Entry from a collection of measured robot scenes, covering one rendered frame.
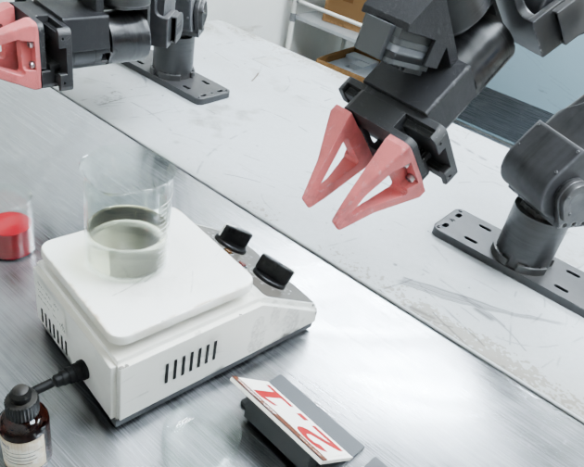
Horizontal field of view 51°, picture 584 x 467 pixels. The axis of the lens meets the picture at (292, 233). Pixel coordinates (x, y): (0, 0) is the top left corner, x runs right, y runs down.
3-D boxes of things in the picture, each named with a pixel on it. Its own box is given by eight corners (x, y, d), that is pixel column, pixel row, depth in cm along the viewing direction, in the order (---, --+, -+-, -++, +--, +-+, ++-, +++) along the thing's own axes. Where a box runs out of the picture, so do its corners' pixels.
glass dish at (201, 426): (156, 483, 41) (158, 463, 40) (164, 415, 45) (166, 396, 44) (237, 485, 42) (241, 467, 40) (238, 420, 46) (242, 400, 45)
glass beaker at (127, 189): (105, 230, 49) (104, 134, 44) (182, 249, 48) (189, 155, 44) (61, 283, 43) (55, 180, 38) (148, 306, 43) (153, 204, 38)
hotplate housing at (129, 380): (230, 253, 63) (238, 187, 58) (315, 330, 56) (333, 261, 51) (8, 335, 49) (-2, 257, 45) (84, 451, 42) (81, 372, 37)
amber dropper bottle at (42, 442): (16, 435, 42) (6, 365, 38) (59, 441, 42) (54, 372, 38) (-5, 473, 40) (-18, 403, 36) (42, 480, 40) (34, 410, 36)
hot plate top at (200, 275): (172, 211, 53) (173, 202, 53) (258, 289, 47) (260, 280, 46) (36, 251, 46) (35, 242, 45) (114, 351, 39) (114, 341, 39)
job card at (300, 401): (280, 376, 50) (287, 340, 48) (363, 449, 46) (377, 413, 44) (223, 413, 46) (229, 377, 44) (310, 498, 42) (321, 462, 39)
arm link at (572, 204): (572, 185, 58) (615, 183, 60) (514, 141, 64) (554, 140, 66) (545, 239, 61) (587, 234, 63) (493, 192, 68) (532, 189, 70)
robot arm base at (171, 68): (203, 54, 86) (237, 47, 91) (115, 11, 95) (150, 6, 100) (198, 106, 91) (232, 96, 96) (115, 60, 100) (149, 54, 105)
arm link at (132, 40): (102, 9, 63) (160, 6, 67) (76, -7, 66) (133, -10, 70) (103, 73, 66) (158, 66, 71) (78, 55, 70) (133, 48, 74)
